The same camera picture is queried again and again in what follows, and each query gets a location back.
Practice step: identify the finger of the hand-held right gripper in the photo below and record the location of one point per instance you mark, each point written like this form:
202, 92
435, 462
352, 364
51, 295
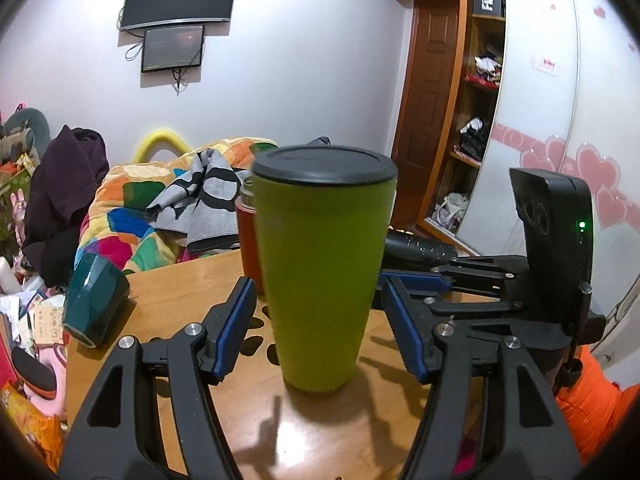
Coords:
475, 308
480, 272

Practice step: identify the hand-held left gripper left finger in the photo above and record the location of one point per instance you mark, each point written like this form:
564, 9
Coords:
234, 332

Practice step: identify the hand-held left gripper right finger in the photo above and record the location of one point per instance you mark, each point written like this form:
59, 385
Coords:
406, 340

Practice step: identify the green cup with black lid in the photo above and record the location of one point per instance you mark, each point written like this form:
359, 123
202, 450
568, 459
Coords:
320, 270

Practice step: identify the person's right forearm orange sleeve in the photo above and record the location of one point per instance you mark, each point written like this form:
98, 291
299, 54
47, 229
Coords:
595, 410

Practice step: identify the red cup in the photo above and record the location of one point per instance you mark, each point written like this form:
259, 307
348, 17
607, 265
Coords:
247, 245

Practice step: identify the dark teal cup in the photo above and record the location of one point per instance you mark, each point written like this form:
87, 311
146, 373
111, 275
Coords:
92, 295

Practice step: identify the white bag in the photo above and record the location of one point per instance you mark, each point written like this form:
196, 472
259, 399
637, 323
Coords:
450, 210

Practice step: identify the black bottle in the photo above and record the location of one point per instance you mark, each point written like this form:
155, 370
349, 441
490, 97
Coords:
415, 247

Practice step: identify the grey black patterned cloth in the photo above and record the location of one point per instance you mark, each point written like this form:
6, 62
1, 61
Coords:
210, 210

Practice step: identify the pink cloth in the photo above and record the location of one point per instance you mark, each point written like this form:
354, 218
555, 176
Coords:
465, 455

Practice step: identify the black white clothing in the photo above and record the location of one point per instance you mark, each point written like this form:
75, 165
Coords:
474, 135

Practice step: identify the brown wooden door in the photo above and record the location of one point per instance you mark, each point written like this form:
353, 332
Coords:
430, 110

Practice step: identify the colourful patchwork blanket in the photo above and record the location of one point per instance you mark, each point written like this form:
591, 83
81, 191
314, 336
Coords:
130, 195

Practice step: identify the pile of mixed clothes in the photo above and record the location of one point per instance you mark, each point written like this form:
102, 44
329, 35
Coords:
485, 67

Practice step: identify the printed paper box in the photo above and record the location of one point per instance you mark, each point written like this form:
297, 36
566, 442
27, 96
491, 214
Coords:
45, 325

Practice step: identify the black oval slipper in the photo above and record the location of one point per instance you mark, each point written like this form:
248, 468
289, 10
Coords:
32, 372

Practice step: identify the yellow curved bar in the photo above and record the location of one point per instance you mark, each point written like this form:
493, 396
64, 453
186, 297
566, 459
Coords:
160, 135

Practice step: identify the orange snack bag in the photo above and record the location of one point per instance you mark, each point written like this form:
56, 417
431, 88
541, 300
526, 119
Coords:
30, 425

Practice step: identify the wooden wardrobe shelf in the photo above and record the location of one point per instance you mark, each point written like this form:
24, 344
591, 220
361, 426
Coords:
462, 35

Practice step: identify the dark purple jacket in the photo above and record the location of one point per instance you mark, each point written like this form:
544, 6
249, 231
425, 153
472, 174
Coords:
60, 185

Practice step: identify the grey plush toy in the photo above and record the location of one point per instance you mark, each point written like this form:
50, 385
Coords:
27, 127

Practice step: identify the small wall monitor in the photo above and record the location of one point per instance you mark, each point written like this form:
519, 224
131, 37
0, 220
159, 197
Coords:
172, 47

